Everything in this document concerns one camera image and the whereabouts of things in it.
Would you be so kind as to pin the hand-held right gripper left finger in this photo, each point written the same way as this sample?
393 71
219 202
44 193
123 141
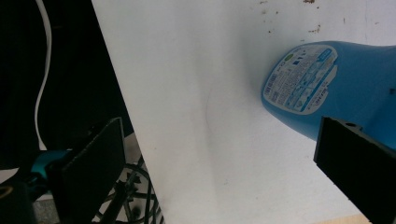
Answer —
93 174

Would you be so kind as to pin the teal bar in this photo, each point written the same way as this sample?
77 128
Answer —
43 161

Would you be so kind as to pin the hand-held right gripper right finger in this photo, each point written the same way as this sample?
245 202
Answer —
358 161

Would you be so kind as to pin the blue plastic bottle with label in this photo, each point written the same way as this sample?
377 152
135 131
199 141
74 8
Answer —
348 87

